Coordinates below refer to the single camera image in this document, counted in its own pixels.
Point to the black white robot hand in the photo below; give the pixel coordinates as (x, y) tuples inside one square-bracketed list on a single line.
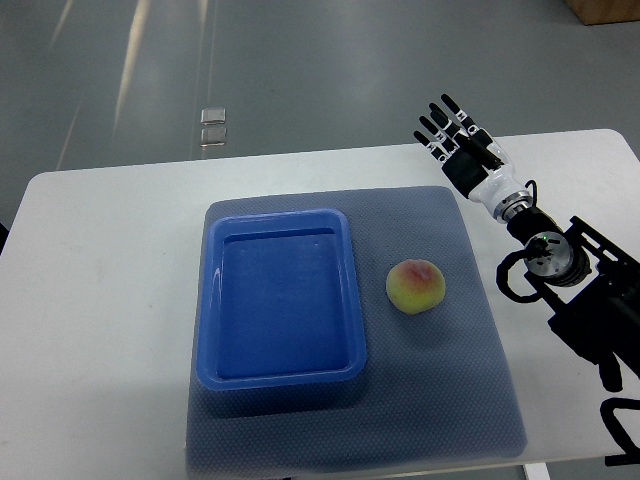
[(472, 160)]

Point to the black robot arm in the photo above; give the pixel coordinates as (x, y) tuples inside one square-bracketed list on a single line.
[(592, 286)]

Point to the yellow red peach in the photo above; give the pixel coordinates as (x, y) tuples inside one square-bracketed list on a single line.
[(414, 286)]

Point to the lower metal floor plate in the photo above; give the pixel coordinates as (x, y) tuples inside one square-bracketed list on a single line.
[(213, 136)]

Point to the metal floor plate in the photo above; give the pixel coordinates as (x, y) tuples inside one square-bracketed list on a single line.
[(213, 136), (213, 115)]

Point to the upper metal floor plate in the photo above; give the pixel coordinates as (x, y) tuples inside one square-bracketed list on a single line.
[(213, 115)]

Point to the brown cardboard box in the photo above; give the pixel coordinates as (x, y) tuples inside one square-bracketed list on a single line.
[(602, 12)]

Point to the grey textured mat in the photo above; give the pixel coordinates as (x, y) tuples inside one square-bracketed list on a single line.
[(436, 386)]

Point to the blue plastic tray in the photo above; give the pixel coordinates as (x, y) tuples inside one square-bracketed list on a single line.
[(279, 302)]

